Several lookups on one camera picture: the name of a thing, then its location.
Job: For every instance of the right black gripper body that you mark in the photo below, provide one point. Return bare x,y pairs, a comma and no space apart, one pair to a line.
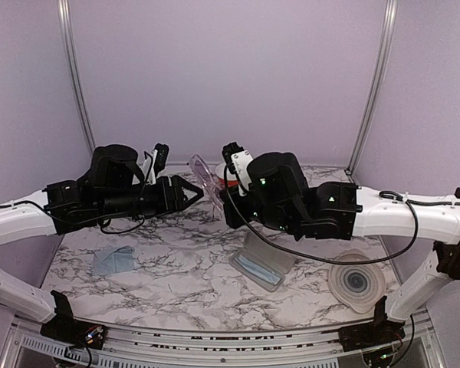
236,218

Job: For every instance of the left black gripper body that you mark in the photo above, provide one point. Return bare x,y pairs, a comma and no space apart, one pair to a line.
162,205

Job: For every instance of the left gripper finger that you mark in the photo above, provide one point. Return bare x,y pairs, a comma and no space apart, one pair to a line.
183,201
182,183

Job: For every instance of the light blue cleaning cloth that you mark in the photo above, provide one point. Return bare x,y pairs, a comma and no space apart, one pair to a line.
258,271

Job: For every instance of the pink hard glasses case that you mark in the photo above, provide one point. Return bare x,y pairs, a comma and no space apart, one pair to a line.
265,255

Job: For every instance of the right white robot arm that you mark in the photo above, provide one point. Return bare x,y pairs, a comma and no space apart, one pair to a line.
272,190

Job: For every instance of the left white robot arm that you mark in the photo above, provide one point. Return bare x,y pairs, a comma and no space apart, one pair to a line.
115,186

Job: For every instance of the orange white bowl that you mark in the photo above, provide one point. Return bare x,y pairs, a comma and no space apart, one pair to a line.
224,176

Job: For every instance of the grey swirl ceramic plate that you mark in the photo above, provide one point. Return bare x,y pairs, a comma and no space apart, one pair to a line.
357,286

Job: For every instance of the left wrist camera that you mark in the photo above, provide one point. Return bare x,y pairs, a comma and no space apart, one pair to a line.
155,162

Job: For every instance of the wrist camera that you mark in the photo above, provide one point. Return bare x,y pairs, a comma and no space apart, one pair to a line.
155,162
238,159

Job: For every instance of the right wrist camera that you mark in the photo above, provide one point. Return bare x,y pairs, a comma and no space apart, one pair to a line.
238,159

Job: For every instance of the right aluminium frame post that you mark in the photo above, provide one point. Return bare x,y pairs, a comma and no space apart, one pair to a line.
379,71

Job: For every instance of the aluminium frame post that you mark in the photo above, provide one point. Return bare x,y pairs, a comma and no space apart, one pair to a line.
67,32
379,71

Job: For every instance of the left aluminium frame post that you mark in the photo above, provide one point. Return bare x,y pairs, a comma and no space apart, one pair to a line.
67,32

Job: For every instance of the front aluminium rail base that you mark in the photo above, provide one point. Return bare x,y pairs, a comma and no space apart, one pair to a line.
150,347

